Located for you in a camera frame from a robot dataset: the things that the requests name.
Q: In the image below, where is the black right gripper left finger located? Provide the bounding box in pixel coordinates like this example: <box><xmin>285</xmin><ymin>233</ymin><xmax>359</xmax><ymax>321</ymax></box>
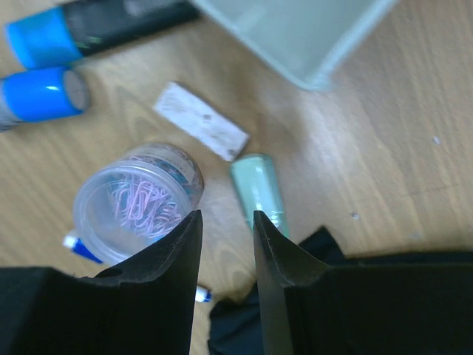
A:
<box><xmin>1</xmin><ymin>211</ymin><xmax>203</xmax><ymax>354</ymax></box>

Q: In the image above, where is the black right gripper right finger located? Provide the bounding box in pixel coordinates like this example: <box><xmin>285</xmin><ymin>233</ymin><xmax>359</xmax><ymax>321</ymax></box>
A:
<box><xmin>253</xmin><ymin>211</ymin><xmax>472</xmax><ymax>354</ymax></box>

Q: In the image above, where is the clear jar of paper clips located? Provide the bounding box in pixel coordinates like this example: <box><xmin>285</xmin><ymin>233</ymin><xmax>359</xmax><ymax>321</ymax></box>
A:
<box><xmin>72</xmin><ymin>143</ymin><xmax>204</xmax><ymax>266</ymax></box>

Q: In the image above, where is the green clear highlighter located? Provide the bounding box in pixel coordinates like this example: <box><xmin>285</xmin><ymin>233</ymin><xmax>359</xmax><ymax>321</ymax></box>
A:
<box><xmin>230</xmin><ymin>154</ymin><xmax>289</xmax><ymax>237</ymax></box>

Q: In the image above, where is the white eraser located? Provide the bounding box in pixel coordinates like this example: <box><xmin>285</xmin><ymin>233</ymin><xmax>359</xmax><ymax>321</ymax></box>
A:
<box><xmin>153</xmin><ymin>82</ymin><xmax>250</xmax><ymax>162</ymax></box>

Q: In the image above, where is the white rounded drawer organizer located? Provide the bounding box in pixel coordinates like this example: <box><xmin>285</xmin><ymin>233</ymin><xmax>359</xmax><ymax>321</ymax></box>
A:
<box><xmin>194</xmin><ymin>0</ymin><xmax>395</xmax><ymax>91</ymax></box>

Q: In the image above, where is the black cloth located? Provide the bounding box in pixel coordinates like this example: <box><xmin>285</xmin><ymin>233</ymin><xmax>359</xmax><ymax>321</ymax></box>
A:
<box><xmin>207</xmin><ymin>226</ymin><xmax>472</xmax><ymax>354</ymax></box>

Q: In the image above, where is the white marker dark blue cap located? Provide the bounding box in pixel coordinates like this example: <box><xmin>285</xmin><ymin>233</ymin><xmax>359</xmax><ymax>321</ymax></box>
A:
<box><xmin>63</xmin><ymin>230</ymin><xmax>212</xmax><ymax>302</ymax></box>

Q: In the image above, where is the black highlighter blue cap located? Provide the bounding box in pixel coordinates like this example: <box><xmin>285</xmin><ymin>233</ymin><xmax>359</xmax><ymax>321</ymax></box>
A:
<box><xmin>5</xmin><ymin>0</ymin><xmax>200</xmax><ymax>70</ymax></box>

